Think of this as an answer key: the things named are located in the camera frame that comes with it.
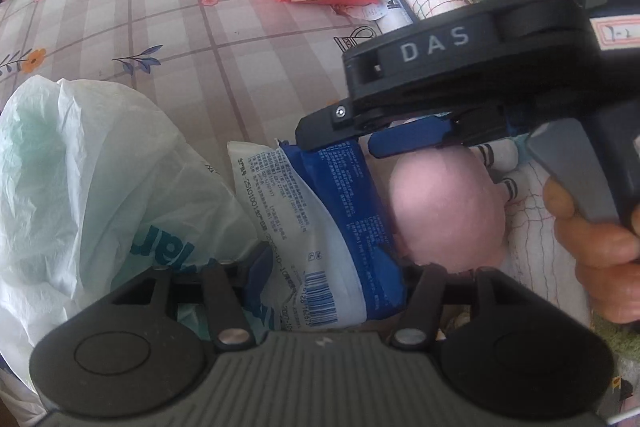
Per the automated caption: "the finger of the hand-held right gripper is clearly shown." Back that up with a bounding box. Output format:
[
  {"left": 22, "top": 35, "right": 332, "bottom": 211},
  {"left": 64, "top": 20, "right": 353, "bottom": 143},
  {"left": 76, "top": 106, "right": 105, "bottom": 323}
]
[
  {"left": 295, "top": 99, "right": 453, "bottom": 152},
  {"left": 369, "top": 107, "right": 516, "bottom": 158}
]

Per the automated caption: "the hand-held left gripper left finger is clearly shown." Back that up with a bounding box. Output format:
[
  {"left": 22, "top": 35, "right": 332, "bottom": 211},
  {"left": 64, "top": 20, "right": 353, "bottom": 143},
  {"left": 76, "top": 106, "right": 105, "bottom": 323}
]
[{"left": 111, "top": 249, "right": 273, "bottom": 354}]

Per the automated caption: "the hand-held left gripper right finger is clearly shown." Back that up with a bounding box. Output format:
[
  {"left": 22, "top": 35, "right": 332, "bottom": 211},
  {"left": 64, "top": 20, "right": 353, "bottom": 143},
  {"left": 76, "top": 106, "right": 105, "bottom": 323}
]
[{"left": 390, "top": 263, "right": 536, "bottom": 350}]

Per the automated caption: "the blue and white packet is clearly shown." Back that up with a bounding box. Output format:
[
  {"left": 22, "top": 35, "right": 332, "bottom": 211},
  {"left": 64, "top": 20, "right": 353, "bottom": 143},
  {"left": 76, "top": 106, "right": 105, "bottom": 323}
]
[{"left": 227, "top": 138, "right": 408, "bottom": 333}]

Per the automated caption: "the pink plush toy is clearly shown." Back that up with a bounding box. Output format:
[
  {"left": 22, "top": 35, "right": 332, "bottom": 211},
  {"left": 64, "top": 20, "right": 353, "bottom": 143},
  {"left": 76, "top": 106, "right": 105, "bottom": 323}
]
[{"left": 387, "top": 117, "right": 506, "bottom": 274}]

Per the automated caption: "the person's right hand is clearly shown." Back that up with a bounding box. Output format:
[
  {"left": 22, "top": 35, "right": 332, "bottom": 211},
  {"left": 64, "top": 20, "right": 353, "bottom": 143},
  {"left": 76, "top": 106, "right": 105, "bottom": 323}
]
[{"left": 544, "top": 179, "right": 640, "bottom": 324}]

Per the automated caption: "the white striped sock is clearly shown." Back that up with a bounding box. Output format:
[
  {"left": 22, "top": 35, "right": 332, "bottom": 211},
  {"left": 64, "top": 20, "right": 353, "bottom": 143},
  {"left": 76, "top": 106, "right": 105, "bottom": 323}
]
[
  {"left": 475, "top": 144, "right": 521, "bottom": 170},
  {"left": 492, "top": 179, "right": 521, "bottom": 208}
]

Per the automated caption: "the small white tissue pack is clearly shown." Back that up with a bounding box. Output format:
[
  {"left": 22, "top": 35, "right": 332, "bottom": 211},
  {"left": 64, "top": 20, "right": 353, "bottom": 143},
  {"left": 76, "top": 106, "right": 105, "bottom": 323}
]
[{"left": 381, "top": 0, "right": 417, "bottom": 28}]

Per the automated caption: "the checked printed bed sheet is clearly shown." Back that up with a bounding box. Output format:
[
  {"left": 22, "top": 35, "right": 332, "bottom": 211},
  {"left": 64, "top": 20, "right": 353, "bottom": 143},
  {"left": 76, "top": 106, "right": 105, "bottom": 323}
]
[{"left": 0, "top": 0, "right": 640, "bottom": 427}]

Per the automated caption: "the green scrunchie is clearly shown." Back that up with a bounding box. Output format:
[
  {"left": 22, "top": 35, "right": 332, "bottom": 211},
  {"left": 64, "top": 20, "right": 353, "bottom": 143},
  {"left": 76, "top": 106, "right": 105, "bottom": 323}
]
[{"left": 592, "top": 319, "right": 640, "bottom": 363}]

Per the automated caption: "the white plastic bag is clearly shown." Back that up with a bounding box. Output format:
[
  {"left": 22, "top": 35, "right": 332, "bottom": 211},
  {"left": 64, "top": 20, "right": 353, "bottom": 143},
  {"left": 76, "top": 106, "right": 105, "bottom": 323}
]
[{"left": 0, "top": 76, "right": 271, "bottom": 427}]

